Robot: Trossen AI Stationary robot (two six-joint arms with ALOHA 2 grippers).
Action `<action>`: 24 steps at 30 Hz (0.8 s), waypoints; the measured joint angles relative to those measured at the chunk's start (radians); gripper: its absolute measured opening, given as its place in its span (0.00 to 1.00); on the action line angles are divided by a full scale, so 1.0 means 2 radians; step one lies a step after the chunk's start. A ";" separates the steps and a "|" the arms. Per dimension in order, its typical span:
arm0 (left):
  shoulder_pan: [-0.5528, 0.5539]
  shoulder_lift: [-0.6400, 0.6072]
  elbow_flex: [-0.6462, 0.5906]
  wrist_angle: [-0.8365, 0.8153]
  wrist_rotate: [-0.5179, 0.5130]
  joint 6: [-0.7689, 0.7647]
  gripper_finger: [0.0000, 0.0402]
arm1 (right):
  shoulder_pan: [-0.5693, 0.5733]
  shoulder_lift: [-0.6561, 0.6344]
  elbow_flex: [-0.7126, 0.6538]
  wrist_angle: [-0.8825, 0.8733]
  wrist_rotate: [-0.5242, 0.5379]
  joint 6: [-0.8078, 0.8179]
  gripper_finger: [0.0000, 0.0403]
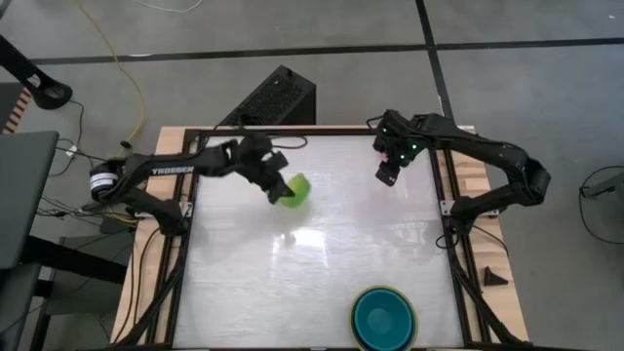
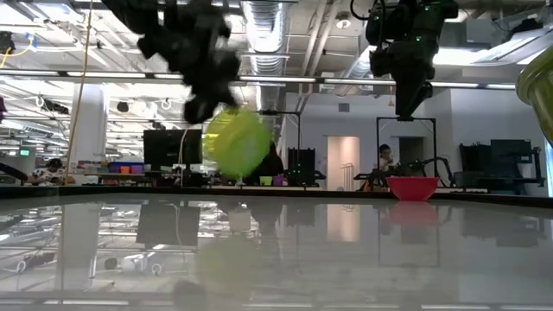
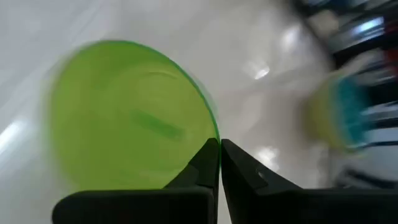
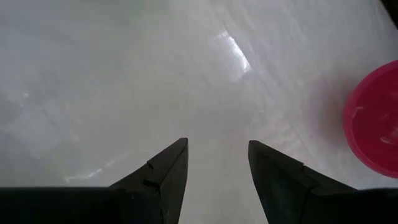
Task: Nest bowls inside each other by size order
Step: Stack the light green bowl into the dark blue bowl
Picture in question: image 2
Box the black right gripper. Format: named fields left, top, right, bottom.
left=365, top=8, right=438, bottom=122

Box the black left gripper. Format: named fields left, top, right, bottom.
left=137, top=0, right=242, bottom=126

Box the dark computer monitor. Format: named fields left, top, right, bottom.
left=143, top=129, right=204, bottom=172

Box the person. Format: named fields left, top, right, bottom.
left=246, top=142, right=286, bottom=187
left=376, top=143, right=397, bottom=174
left=26, top=157, right=75, bottom=187

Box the red plastic bowl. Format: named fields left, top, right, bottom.
left=385, top=175, right=441, bottom=202

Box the black equipment cart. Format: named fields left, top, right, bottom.
left=455, top=138, right=546, bottom=194

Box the black tower rack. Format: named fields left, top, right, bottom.
left=286, top=147, right=317, bottom=188

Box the olive green translucent bowl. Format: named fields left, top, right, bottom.
left=515, top=46, right=553, bottom=146

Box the black metal rig frame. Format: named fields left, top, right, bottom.
left=375, top=115, right=438, bottom=191

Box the silver ventilation duct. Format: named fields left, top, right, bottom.
left=240, top=0, right=289, bottom=111

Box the black table edge frame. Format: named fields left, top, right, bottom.
left=0, top=184, right=553, bottom=209

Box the yellow hanging rope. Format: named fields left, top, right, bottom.
left=63, top=0, right=94, bottom=186

